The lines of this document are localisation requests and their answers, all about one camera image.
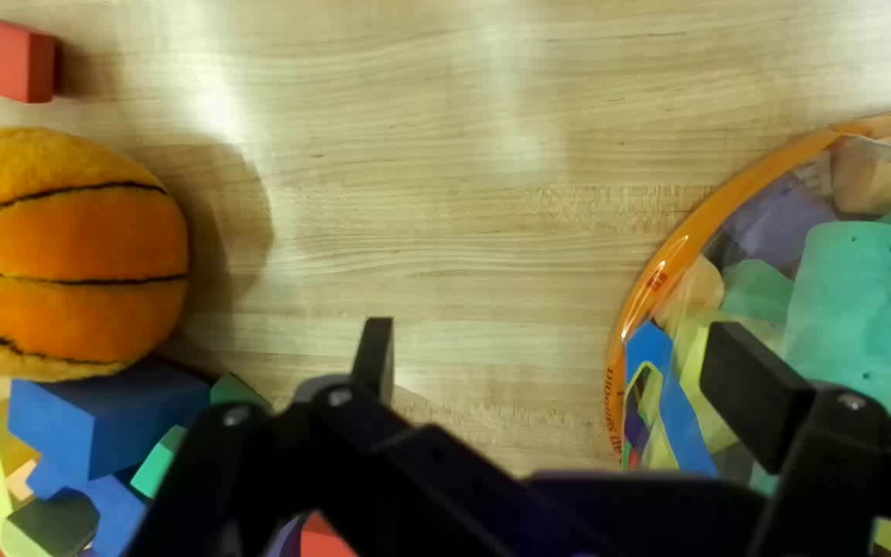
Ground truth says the teal foam cylinder piece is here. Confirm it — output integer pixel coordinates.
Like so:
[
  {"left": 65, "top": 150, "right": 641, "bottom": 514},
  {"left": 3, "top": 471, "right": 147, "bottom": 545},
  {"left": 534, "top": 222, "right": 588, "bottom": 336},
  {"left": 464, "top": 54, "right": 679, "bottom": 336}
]
[{"left": 780, "top": 221, "right": 891, "bottom": 413}]

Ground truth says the blue foam block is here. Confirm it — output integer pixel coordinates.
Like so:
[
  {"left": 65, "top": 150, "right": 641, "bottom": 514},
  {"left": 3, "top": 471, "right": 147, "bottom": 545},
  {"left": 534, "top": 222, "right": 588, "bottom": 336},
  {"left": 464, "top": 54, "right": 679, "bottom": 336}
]
[{"left": 5, "top": 354, "right": 216, "bottom": 557}]

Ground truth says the lilac foam piece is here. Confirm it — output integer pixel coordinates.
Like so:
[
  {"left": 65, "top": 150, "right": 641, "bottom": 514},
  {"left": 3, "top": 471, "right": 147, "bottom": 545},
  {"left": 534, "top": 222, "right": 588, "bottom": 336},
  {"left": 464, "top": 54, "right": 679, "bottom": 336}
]
[{"left": 740, "top": 179, "right": 843, "bottom": 276}]

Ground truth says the blue foam ring piece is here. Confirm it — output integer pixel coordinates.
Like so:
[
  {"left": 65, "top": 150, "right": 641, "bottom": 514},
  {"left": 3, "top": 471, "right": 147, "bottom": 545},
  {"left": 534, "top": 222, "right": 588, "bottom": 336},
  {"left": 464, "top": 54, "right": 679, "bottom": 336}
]
[{"left": 624, "top": 319, "right": 725, "bottom": 480}]

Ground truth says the dark green foam block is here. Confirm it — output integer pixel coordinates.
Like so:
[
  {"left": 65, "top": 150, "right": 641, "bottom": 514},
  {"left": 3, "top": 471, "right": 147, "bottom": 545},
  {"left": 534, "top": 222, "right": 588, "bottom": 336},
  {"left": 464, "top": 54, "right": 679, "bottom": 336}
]
[{"left": 0, "top": 488, "right": 104, "bottom": 557}]

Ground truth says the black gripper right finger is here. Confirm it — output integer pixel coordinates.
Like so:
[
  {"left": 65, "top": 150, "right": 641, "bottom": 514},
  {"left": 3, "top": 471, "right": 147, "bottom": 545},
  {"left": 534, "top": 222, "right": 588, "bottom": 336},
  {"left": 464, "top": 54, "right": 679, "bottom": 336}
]
[{"left": 698, "top": 319, "right": 891, "bottom": 557}]

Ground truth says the tan foam piece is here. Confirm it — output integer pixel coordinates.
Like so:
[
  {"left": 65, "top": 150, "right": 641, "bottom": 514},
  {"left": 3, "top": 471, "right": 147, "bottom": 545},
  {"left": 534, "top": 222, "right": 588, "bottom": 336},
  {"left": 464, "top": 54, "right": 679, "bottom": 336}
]
[{"left": 829, "top": 133, "right": 891, "bottom": 221}]

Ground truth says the pale green foam piece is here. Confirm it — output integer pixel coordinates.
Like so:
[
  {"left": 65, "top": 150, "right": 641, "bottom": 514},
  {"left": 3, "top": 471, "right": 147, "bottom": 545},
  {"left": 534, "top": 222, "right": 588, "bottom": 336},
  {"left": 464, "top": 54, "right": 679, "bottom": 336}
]
[{"left": 720, "top": 258, "right": 795, "bottom": 335}]

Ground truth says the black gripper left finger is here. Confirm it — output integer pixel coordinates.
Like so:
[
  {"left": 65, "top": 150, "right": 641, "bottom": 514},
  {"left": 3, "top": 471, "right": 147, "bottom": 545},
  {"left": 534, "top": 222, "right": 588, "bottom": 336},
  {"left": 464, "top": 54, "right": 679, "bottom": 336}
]
[{"left": 124, "top": 315, "right": 531, "bottom": 557}]

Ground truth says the clear plastic block bag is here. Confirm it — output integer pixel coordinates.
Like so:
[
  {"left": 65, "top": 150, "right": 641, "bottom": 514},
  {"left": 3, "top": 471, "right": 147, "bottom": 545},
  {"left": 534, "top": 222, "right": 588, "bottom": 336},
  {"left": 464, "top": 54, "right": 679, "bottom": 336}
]
[{"left": 602, "top": 103, "right": 891, "bottom": 557}]

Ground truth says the orange plush basketball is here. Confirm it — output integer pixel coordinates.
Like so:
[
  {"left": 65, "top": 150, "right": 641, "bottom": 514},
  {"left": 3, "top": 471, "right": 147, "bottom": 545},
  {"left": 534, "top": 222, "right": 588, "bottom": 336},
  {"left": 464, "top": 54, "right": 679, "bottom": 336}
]
[{"left": 0, "top": 123, "right": 196, "bottom": 387}]

